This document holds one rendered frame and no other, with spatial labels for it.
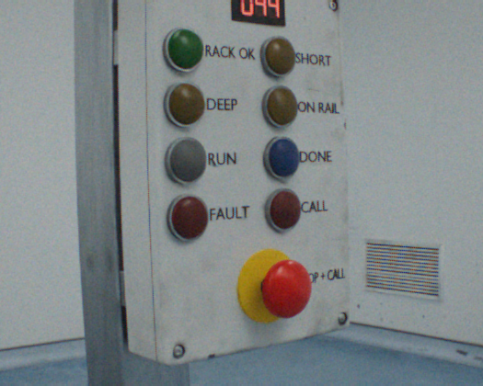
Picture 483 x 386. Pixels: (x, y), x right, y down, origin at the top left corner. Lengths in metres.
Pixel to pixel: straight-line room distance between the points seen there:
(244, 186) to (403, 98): 3.78
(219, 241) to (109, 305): 0.10
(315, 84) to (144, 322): 0.21
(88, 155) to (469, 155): 3.51
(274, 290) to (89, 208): 0.15
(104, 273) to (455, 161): 3.57
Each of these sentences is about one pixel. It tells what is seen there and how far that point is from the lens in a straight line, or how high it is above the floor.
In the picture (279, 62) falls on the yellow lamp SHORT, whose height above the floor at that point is 1.12.
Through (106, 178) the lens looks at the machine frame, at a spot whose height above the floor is 1.04.
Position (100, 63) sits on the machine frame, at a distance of 0.57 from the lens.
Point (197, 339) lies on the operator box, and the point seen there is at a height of 0.93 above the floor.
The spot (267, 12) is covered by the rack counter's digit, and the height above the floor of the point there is 1.16.
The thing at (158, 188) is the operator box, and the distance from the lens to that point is 0.50.
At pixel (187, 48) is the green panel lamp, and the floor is 1.12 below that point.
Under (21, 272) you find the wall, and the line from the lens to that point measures 4.28.
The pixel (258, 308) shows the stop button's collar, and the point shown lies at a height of 0.95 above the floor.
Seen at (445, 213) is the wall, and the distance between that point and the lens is 4.12.
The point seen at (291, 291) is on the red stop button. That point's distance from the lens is 0.53.
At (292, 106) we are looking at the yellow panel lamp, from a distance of 0.56.
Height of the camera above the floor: 1.05
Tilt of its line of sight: 3 degrees down
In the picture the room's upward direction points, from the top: 2 degrees counter-clockwise
